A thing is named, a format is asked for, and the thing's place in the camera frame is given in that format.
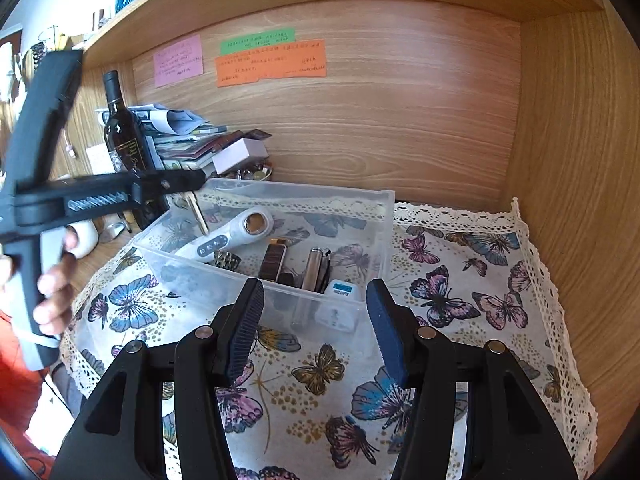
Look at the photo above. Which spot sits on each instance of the dish of trinkets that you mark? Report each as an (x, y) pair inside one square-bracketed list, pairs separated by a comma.
[(255, 172)]

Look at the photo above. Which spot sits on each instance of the white handwritten note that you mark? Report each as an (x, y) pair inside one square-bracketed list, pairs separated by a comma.
[(96, 157)]

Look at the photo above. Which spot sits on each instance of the clear plastic box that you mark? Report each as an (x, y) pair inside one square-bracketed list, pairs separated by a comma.
[(350, 220)]

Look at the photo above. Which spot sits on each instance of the small black item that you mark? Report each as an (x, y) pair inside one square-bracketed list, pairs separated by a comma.
[(286, 280)]

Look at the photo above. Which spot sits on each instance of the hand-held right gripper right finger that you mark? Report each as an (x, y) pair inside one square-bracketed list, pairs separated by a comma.
[(390, 340)]

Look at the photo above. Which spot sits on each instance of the small white box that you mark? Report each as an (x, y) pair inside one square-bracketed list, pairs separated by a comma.
[(240, 156)]

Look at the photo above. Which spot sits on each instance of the brown rectangular lighter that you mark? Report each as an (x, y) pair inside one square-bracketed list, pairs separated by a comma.
[(272, 260)]

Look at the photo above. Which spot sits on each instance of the slim gold stick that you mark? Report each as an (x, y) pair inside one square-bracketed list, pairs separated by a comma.
[(197, 217)]

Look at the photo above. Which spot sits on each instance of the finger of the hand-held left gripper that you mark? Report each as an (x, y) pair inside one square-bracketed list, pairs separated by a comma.
[(170, 184)]

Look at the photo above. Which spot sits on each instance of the silver metal lighter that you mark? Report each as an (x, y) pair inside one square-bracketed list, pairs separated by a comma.
[(315, 267)]

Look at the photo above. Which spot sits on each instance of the butterfly print tablecloth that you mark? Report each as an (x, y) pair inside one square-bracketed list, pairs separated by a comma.
[(475, 310)]

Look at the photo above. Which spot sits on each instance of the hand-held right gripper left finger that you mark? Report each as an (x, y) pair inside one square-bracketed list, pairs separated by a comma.
[(245, 330)]

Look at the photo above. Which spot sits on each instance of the stack of papers and magazines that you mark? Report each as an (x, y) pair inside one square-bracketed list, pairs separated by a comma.
[(185, 140)]

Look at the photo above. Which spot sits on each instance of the orange paper note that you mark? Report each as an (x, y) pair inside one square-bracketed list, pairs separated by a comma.
[(270, 65)]

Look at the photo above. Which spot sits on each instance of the person's left hand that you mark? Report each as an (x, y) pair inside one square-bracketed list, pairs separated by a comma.
[(55, 295)]

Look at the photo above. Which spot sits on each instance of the white plastic bottle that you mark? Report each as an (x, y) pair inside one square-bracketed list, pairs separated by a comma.
[(84, 237)]

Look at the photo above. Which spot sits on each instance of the green paper note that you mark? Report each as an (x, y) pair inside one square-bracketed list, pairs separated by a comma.
[(257, 41)]

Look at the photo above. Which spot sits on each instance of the pink paper note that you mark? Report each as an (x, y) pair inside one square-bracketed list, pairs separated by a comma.
[(177, 60)]

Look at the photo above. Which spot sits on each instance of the white adapter with blue label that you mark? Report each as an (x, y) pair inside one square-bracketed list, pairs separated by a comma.
[(344, 290)]

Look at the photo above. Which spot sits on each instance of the orange clothing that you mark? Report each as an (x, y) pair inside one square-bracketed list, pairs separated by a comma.
[(20, 400)]

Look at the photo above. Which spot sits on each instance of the white handheld massager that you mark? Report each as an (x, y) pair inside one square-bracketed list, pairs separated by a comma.
[(220, 245)]

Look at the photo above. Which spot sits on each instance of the dark wine bottle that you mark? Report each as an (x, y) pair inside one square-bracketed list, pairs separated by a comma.
[(125, 135)]

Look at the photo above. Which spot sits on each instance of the small round mirror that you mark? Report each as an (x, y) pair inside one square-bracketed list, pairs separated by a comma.
[(112, 231)]

